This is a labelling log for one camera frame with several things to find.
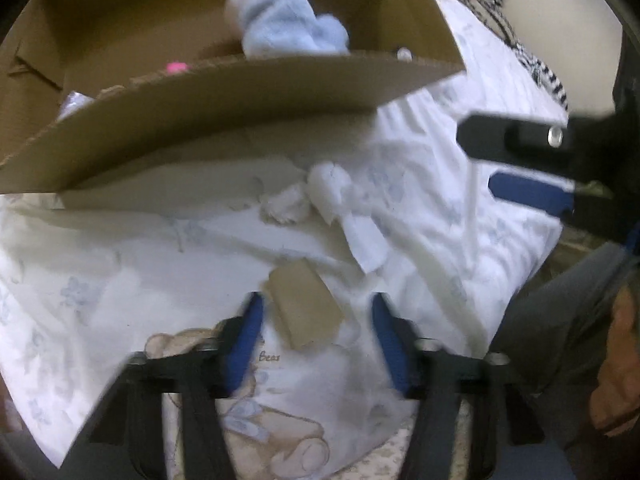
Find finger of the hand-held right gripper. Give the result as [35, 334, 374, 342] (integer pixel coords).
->
[457, 113, 577, 182]
[487, 172, 577, 219]

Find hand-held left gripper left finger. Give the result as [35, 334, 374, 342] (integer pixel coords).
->
[86, 292, 266, 480]

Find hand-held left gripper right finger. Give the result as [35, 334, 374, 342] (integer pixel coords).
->
[370, 293, 546, 480]

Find brown paper card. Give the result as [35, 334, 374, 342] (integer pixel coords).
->
[263, 257, 346, 351]

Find small white fluffy piece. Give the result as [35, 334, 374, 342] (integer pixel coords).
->
[258, 185, 313, 225]

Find light blue fluffy scrunchie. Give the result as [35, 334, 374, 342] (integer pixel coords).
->
[224, 0, 351, 59]

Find brown cardboard box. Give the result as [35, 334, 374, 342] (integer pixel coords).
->
[0, 0, 467, 197]

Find clear plastic bag with labels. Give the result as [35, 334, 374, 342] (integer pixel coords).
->
[56, 91, 101, 122]

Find person's right forearm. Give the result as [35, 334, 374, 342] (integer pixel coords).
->
[589, 285, 640, 437]

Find black white striped cloth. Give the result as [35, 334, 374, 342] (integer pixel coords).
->
[515, 45, 571, 112]

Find beige patterned bed sheet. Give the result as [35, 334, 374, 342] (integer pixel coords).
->
[165, 395, 426, 480]

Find white paper tag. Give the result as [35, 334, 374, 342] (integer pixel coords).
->
[342, 212, 389, 274]

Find patterned knit blanket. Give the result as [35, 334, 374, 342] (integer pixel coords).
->
[420, 0, 532, 57]

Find person's grey pants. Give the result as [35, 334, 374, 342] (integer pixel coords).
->
[487, 244, 640, 480]

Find white teddy print quilt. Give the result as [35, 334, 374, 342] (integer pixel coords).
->
[0, 0, 571, 480]

